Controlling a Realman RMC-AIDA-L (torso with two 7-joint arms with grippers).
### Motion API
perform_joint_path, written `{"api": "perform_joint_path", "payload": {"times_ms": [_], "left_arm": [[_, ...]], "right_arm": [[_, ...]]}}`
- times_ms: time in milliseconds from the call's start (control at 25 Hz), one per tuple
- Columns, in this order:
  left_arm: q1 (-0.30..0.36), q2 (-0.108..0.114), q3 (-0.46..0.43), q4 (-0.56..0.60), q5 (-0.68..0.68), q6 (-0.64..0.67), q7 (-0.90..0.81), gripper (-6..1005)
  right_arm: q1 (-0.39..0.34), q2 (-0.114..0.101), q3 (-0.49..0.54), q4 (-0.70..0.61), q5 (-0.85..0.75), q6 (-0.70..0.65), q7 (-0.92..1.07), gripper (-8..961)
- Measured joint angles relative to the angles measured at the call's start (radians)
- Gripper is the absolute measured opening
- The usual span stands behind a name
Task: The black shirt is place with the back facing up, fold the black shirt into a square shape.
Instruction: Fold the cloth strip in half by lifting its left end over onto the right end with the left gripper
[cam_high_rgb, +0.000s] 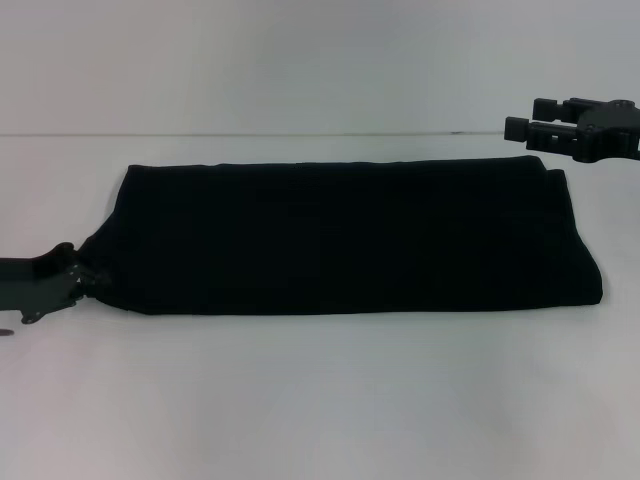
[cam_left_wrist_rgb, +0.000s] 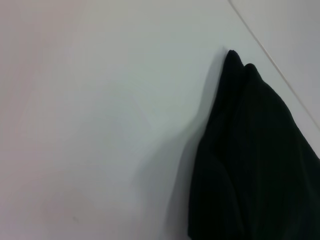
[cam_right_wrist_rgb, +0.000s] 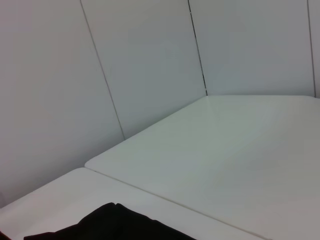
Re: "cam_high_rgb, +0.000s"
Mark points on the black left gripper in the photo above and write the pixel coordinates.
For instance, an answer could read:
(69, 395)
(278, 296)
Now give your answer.
(35, 285)

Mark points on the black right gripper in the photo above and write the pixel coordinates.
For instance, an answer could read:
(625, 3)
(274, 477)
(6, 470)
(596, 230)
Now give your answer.
(612, 132)

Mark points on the black shirt with FREE print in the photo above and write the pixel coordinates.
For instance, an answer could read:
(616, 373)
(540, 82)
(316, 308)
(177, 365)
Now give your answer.
(325, 240)

